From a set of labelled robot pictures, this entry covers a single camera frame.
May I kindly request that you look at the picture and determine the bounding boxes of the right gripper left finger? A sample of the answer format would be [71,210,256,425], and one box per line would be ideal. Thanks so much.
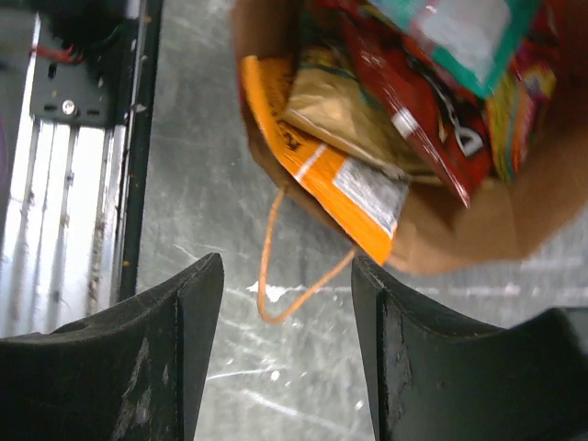
[1,254,224,440]

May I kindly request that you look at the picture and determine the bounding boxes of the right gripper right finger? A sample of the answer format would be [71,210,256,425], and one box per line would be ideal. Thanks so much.
[351,256,587,440]

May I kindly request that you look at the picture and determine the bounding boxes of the red paper bag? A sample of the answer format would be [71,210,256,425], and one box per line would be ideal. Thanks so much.
[232,1,587,276]

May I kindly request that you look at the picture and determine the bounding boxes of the orange snack bag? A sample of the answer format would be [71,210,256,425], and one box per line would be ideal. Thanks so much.
[241,56,408,265]

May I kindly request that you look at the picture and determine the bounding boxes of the red Doritos bag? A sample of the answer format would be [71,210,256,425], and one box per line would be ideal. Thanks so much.
[322,1,492,206]

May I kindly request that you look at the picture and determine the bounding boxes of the tan gold snack bag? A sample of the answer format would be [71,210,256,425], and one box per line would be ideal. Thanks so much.
[283,43,441,185]

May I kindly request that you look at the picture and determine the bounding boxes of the colourful red yellow snack bag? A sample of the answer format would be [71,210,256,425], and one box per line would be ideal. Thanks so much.
[485,1,560,182]

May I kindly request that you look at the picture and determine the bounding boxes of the teal white snack bag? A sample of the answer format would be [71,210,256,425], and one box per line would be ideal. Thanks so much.
[371,0,542,98]

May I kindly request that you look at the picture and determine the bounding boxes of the aluminium frame rail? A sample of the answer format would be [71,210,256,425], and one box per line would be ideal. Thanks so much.
[1,1,164,337]

